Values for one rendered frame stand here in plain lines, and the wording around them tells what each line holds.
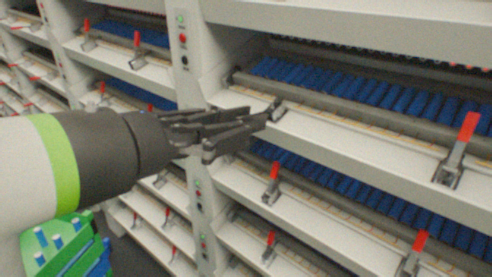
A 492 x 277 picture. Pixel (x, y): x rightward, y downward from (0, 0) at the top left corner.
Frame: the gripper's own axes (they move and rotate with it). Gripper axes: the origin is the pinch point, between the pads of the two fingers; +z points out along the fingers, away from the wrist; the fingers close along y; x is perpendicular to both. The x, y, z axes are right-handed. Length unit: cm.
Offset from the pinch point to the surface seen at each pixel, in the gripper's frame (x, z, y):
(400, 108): 5.2, 15.3, 17.9
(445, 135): 3.7, 12.2, 24.7
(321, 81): 5.9, 16.8, 3.6
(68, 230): -50, -7, -53
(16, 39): -10, 13, -156
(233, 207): -33.9, 21.1, -15.6
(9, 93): -54, 23, -222
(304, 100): 2.8, 12.4, 3.2
